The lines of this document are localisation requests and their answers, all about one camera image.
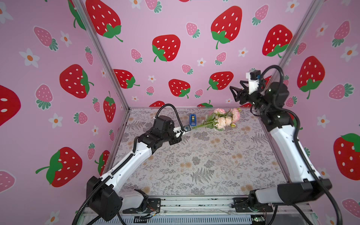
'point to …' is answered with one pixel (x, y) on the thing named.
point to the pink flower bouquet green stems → (219, 119)
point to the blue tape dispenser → (193, 120)
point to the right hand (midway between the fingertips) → (234, 84)
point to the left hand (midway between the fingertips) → (181, 129)
